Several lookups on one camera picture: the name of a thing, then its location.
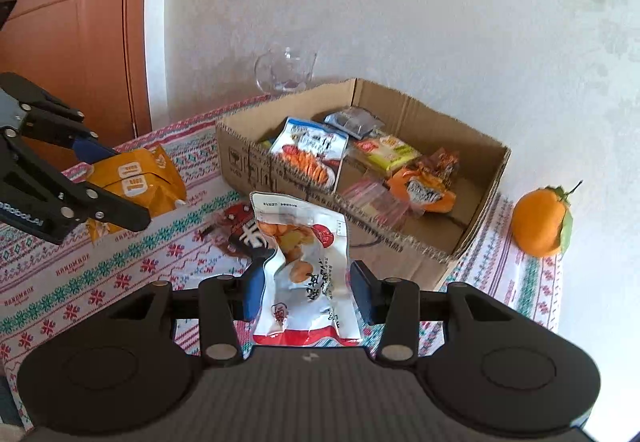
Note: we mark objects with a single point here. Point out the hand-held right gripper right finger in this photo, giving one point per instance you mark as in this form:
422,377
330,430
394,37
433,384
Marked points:
362,292

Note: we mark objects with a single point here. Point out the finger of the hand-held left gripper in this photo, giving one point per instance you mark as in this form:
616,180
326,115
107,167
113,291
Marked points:
92,150
120,214

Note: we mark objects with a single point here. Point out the blue white snack packet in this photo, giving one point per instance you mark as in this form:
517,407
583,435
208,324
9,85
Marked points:
310,147

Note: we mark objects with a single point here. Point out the orange yellow snack packet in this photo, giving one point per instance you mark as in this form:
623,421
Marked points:
145,182

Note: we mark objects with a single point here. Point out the white red snack packet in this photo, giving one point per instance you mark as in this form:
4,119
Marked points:
300,242

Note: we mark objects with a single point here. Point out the patterned knit tablecloth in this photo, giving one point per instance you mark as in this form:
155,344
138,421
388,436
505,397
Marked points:
150,272

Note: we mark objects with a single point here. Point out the brown cardboard box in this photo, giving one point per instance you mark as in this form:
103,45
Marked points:
440,122

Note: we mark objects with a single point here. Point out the brown wooden door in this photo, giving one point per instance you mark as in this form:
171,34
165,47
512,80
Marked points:
65,22

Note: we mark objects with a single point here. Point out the clear drinking glass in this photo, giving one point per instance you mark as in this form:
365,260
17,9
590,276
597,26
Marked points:
285,72

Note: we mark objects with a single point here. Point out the red snack packet black print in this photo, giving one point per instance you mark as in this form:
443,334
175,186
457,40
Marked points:
240,227

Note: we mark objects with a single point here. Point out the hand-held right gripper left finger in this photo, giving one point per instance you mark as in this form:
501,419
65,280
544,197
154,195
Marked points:
255,289

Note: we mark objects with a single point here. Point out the red brown snack packet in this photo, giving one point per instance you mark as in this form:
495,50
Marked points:
442,162

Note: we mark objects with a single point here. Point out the orange fruit with leaves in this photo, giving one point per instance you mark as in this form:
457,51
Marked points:
540,222

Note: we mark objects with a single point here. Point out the clear pink snack packet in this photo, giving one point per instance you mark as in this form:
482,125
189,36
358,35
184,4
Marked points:
375,199

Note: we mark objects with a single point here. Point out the green yellow snack packet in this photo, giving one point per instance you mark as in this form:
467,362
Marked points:
385,150

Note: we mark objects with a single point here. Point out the grey silver snack packet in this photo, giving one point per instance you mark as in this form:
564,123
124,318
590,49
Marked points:
352,120

